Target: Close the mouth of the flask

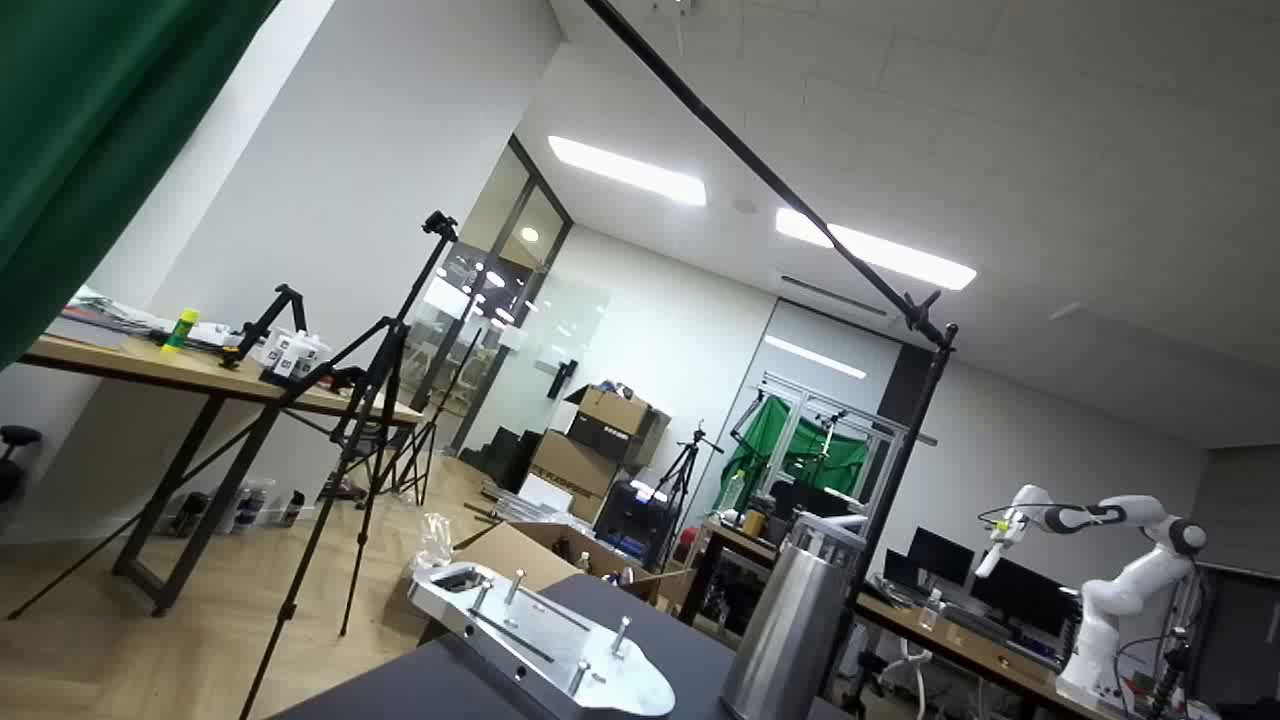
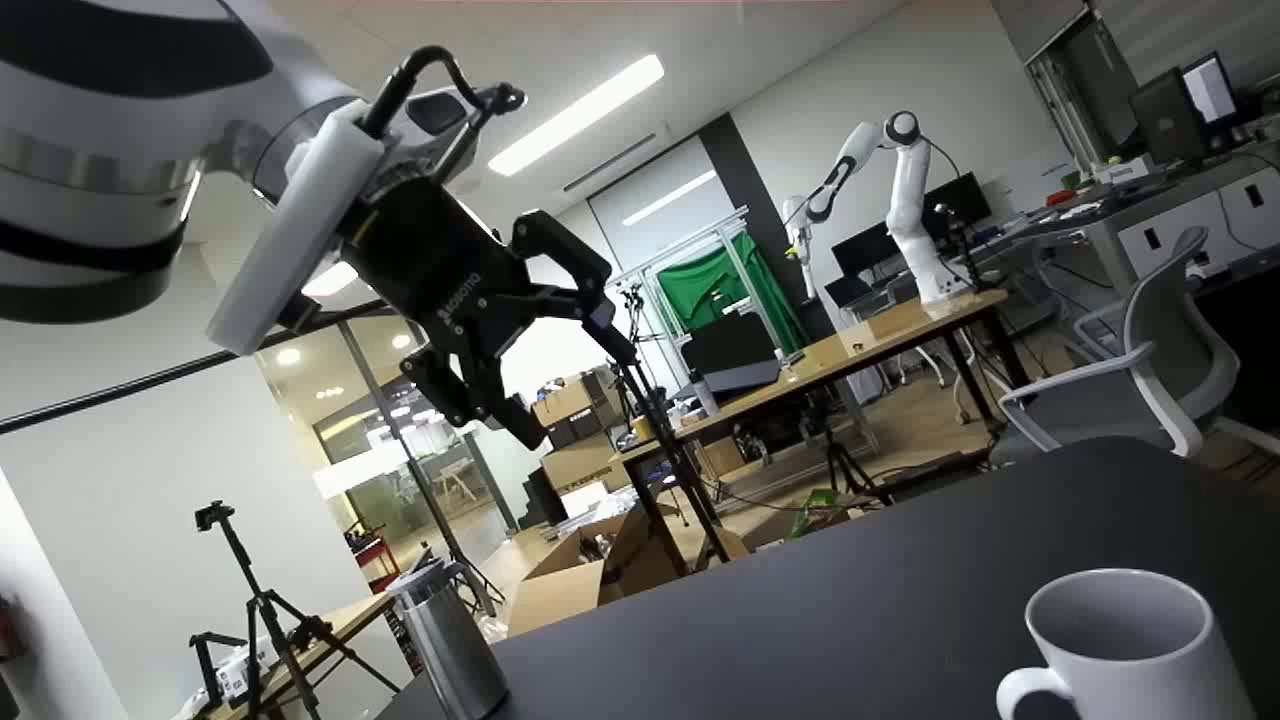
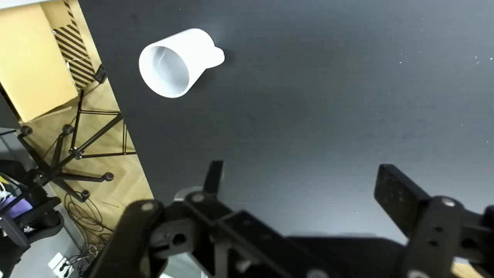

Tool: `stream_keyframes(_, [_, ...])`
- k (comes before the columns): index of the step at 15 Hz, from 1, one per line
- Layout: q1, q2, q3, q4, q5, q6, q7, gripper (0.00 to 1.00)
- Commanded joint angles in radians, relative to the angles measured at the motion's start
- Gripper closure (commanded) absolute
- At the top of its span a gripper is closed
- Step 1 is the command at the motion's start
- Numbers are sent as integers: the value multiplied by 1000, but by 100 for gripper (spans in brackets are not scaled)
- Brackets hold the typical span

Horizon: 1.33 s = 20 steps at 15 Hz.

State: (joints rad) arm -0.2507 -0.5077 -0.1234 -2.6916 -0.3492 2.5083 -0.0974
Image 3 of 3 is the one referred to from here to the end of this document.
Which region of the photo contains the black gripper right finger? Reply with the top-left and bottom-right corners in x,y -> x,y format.
373,163 -> 430,236

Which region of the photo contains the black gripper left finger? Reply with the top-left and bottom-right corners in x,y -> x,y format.
203,160 -> 223,194

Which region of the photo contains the white plastic cup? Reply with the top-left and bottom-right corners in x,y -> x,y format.
137,27 -> 225,98

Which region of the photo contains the black tripod stand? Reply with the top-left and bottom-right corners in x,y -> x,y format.
17,87 -> 123,202

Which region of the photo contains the brown cardboard box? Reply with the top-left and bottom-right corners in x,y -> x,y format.
0,0 -> 97,121

